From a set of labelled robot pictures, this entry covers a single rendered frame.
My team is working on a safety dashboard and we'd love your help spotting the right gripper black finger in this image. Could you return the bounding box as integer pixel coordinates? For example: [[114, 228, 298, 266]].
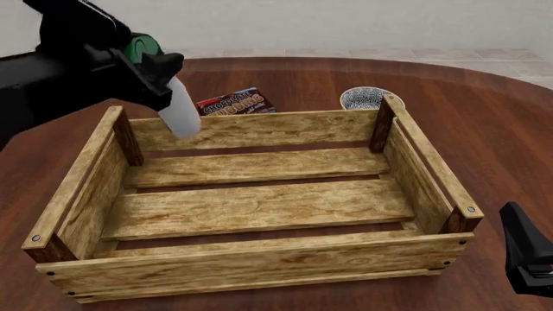
[[499, 201, 553, 270]]

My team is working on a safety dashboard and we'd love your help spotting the wooden slat tray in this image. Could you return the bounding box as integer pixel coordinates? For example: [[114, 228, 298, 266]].
[[21, 93, 486, 305]]

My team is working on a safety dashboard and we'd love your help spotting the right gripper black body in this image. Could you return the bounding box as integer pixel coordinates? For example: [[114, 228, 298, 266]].
[[505, 262, 553, 298]]

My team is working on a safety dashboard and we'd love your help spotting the black and white patterned bowl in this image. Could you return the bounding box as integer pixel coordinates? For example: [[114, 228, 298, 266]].
[[339, 86, 407, 111]]

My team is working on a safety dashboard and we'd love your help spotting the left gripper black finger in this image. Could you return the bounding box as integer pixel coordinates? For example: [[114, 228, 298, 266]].
[[109, 48, 175, 111], [142, 52, 186, 96]]

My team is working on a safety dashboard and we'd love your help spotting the chocolate pudding box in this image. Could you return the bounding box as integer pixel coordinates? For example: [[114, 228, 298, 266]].
[[195, 86, 278, 117]]

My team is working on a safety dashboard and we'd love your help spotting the white salad dressing bottle green cap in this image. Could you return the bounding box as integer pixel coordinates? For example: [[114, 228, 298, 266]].
[[129, 31, 202, 140]]

